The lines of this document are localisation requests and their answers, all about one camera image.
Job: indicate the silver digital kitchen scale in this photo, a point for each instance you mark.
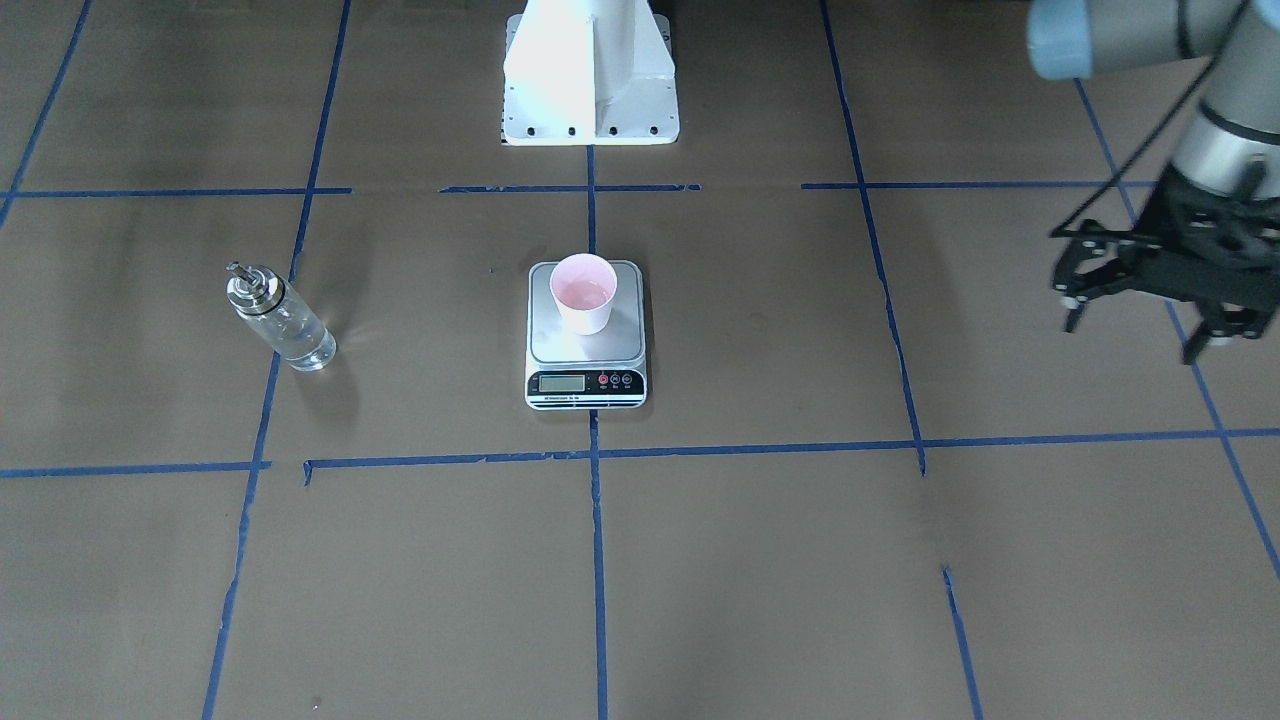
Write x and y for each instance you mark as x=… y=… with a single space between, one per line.
x=572 y=371

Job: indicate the clear glass sauce bottle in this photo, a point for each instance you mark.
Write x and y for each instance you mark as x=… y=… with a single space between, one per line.
x=271 y=308

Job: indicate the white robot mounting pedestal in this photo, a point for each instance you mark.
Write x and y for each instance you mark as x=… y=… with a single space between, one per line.
x=589 y=73

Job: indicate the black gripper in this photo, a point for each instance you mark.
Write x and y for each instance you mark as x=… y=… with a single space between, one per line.
x=1160 y=221

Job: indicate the pink paper cup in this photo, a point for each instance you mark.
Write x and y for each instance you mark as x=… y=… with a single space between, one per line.
x=583 y=287

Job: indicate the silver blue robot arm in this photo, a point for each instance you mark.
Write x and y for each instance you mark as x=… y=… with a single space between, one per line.
x=1230 y=105

